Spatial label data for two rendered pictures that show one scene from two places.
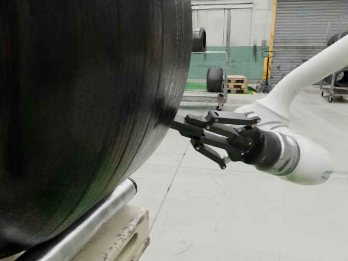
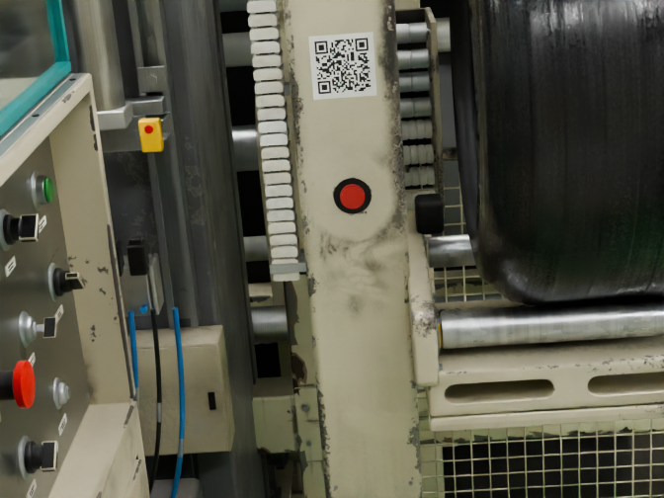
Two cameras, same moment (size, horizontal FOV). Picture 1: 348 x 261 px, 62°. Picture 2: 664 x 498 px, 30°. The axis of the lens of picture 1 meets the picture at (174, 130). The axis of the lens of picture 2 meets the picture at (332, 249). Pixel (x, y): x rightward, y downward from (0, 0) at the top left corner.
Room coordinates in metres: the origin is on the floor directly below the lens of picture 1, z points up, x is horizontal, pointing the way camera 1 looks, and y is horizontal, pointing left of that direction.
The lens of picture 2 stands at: (-0.34, -1.09, 1.50)
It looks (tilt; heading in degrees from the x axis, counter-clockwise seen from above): 19 degrees down; 73
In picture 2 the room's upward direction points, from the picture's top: 5 degrees counter-clockwise
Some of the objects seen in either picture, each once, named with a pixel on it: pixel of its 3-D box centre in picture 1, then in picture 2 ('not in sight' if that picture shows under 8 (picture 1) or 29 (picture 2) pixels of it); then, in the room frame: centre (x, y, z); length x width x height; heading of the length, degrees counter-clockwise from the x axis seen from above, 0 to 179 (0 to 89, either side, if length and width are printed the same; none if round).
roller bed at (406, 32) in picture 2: not in sight; (374, 114); (0.29, 0.71, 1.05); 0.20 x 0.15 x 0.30; 161
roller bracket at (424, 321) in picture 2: not in sight; (419, 289); (0.21, 0.34, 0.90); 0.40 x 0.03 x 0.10; 71
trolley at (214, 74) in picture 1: (196, 62); not in sight; (6.11, -0.46, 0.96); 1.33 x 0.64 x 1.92; 77
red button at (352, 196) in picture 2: not in sight; (352, 195); (0.11, 0.29, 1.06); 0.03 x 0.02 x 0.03; 161
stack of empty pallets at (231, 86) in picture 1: (232, 83); not in sight; (9.11, -1.85, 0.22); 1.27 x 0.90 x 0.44; 169
